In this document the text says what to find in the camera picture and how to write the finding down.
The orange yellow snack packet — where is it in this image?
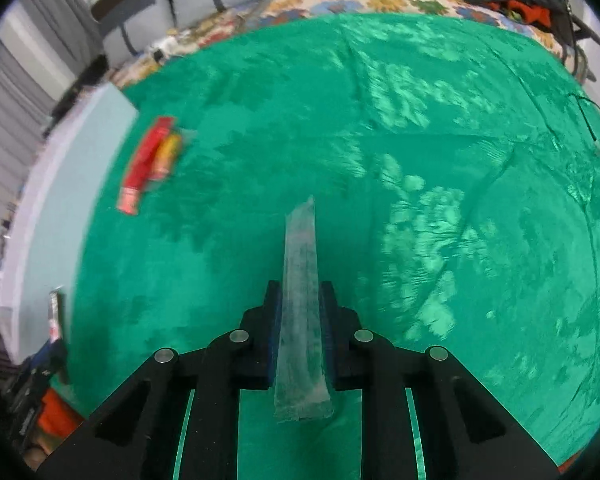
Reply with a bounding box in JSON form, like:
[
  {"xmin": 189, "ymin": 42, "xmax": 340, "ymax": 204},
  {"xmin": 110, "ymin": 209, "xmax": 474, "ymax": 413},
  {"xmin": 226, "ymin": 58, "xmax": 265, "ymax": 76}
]
[{"xmin": 150, "ymin": 132, "xmax": 184, "ymax": 182}]

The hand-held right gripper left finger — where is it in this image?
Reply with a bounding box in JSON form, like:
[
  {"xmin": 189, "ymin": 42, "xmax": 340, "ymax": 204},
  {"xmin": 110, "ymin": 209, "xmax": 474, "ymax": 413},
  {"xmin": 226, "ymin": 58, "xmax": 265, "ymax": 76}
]
[{"xmin": 37, "ymin": 280, "xmax": 286, "ymax": 480}]

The pale pleated curtain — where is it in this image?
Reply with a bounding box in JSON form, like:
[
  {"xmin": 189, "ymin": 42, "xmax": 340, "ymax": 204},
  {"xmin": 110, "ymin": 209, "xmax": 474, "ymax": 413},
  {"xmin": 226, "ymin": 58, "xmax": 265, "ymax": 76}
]
[{"xmin": 0, "ymin": 85, "xmax": 47, "ymax": 266}]

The grey curtain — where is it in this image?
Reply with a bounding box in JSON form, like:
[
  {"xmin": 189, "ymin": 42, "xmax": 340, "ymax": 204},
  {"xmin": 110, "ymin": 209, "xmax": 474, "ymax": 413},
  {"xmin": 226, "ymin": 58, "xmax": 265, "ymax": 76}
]
[{"xmin": 0, "ymin": 0, "xmax": 97, "ymax": 111}]

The blue white candy bar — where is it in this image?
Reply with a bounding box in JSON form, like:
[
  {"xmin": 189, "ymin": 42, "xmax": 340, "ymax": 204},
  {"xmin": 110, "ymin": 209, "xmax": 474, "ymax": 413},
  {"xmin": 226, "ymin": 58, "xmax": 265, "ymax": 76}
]
[{"xmin": 47, "ymin": 287, "xmax": 67, "ymax": 345}]

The thin black cable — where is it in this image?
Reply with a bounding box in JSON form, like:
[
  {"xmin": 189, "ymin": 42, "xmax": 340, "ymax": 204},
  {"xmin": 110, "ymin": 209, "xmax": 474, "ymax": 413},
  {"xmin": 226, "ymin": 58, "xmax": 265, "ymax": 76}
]
[{"xmin": 564, "ymin": 91, "xmax": 600, "ymax": 157}]

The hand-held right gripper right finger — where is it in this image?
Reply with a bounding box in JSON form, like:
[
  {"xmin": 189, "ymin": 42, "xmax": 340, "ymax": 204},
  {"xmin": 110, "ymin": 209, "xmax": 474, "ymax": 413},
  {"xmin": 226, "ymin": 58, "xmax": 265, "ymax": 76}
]
[{"xmin": 320, "ymin": 280, "xmax": 561, "ymax": 480}]

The green tablecloth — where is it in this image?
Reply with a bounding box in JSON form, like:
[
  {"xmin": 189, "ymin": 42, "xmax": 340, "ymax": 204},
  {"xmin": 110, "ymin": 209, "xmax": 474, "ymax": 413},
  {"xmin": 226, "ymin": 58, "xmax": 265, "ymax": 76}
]
[{"xmin": 47, "ymin": 12, "xmax": 600, "ymax": 480}]

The red snack bar packet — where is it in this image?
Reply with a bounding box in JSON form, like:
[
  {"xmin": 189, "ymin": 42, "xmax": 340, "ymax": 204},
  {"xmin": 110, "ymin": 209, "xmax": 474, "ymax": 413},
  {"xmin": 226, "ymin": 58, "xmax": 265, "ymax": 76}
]
[{"xmin": 116, "ymin": 116, "xmax": 176, "ymax": 216}]

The clear plastic snack packet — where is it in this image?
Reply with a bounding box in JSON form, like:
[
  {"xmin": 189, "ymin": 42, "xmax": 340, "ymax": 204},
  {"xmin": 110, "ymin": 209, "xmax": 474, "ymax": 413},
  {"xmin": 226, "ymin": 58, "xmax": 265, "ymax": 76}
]
[{"xmin": 272, "ymin": 195, "xmax": 337, "ymax": 423}]

